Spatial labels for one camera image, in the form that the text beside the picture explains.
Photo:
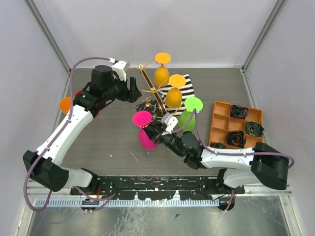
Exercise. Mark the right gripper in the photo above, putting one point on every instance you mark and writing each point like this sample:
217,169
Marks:
155,130

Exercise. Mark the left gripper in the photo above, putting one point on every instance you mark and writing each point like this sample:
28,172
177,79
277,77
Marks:
130,95

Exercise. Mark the pink plastic wine glass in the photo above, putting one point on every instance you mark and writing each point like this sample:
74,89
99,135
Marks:
142,119

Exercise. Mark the gold wine glass rack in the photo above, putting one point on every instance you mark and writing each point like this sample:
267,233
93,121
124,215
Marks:
153,103

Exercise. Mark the green plastic wine glass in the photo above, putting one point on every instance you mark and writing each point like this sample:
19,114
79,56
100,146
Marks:
186,120

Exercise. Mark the yellow wine glass cluster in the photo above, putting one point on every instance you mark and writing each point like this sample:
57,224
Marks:
161,75

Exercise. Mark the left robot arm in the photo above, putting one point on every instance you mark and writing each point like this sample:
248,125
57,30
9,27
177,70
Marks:
107,84

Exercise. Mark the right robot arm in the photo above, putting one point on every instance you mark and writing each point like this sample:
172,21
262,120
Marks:
260,164

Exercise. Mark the red plastic wine glass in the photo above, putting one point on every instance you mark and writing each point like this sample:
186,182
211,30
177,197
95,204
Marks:
77,93

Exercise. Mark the orange plastic wine glass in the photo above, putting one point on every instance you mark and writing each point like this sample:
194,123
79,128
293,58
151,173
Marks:
64,105

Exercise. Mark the black white striped cloth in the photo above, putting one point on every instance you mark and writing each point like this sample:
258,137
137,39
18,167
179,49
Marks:
187,91

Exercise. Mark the rolled dark sock bottom left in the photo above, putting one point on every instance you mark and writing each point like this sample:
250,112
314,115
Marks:
218,145

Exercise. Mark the rolled dark sock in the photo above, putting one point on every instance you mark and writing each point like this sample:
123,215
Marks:
218,145
254,129
237,111
236,139

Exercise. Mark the orange wooden compartment tray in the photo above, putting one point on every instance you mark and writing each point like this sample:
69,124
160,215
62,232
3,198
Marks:
222,124

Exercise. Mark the rolled dark sock middle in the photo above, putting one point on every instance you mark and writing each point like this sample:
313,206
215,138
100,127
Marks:
236,139

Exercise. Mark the rolled dark sock top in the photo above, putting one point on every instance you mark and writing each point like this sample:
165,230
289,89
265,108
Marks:
237,111

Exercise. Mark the rolled dark sock right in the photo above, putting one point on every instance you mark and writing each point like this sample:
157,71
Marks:
254,129

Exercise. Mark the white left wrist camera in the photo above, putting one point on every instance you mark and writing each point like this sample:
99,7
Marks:
120,68

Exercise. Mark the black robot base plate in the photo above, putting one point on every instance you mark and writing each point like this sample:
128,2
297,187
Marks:
160,187

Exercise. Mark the aluminium frame rail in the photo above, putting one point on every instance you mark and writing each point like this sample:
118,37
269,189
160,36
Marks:
41,198

